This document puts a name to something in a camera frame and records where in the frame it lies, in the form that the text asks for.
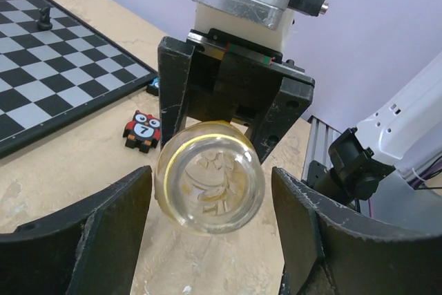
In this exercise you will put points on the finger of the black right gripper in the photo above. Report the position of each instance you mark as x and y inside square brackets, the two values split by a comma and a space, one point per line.
[174, 64]
[288, 100]

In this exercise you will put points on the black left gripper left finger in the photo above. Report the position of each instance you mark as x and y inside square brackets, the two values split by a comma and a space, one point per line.
[90, 247]

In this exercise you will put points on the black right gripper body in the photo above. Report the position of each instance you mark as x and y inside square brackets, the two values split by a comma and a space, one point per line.
[233, 79]

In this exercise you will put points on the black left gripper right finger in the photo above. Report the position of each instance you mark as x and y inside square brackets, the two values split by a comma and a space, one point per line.
[329, 248]

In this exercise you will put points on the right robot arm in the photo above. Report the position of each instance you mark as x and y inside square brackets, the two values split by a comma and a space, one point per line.
[231, 68]

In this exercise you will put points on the black white chessboard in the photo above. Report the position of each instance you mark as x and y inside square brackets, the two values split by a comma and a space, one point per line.
[52, 78]

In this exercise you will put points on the black chess piece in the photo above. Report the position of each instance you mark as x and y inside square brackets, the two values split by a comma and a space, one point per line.
[43, 22]

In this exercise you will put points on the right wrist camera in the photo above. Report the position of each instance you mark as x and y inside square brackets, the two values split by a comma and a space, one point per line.
[263, 22]

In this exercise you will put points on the black base frame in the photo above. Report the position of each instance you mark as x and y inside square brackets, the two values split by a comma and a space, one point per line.
[337, 165]

